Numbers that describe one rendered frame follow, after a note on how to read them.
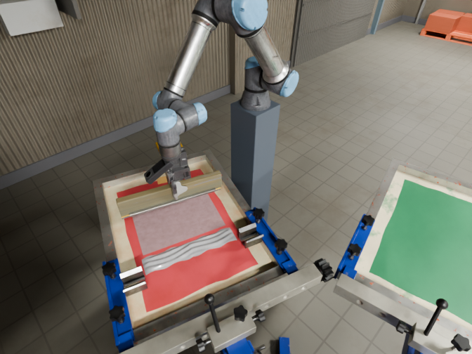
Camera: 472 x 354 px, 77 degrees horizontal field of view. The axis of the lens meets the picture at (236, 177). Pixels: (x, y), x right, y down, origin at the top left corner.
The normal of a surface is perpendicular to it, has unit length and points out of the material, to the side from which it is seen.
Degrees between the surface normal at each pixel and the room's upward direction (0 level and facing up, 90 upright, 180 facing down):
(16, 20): 90
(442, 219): 0
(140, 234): 0
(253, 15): 84
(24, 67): 90
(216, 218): 0
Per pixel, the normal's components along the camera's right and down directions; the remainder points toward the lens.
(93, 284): 0.00, -0.75
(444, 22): -0.72, 0.46
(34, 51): 0.69, 0.48
